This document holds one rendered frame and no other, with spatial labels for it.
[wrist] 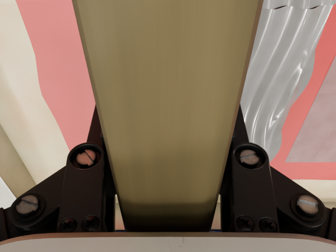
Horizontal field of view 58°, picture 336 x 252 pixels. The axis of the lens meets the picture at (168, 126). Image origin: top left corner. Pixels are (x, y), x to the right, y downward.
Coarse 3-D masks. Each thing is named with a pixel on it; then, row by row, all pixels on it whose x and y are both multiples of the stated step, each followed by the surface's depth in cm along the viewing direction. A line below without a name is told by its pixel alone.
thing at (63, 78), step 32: (32, 32) 20; (64, 32) 21; (64, 64) 22; (320, 64) 23; (64, 96) 25; (320, 96) 25; (64, 128) 28; (288, 128) 28; (320, 128) 28; (288, 160) 31; (320, 160) 31
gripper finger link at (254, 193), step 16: (240, 144) 10; (256, 144) 10; (240, 160) 10; (256, 160) 10; (240, 176) 9; (256, 176) 9; (240, 192) 9; (256, 192) 9; (272, 192) 9; (224, 208) 11; (240, 208) 8; (256, 208) 8; (272, 208) 8; (224, 224) 10; (240, 224) 8; (256, 224) 8; (272, 224) 8
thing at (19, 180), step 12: (0, 132) 27; (0, 144) 27; (0, 156) 27; (12, 156) 29; (0, 168) 27; (12, 168) 29; (24, 168) 32; (0, 180) 27; (12, 180) 29; (24, 180) 32; (0, 192) 29; (12, 192) 29; (0, 204) 31; (216, 204) 38; (324, 204) 38; (120, 216) 36; (216, 216) 36; (120, 228) 35; (216, 228) 35
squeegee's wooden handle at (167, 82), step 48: (96, 0) 4; (144, 0) 4; (192, 0) 4; (240, 0) 4; (96, 48) 5; (144, 48) 5; (192, 48) 5; (240, 48) 5; (96, 96) 6; (144, 96) 5; (192, 96) 5; (240, 96) 6; (144, 144) 6; (192, 144) 6; (144, 192) 8; (192, 192) 8
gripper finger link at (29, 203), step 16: (96, 112) 12; (96, 128) 11; (32, 192) 9; (48, 192) 9; (112, 192) 11; (16, 208) 9; (32, 208) 9; (48, 208) 9; (16, 224) 9; (32, 224) 9
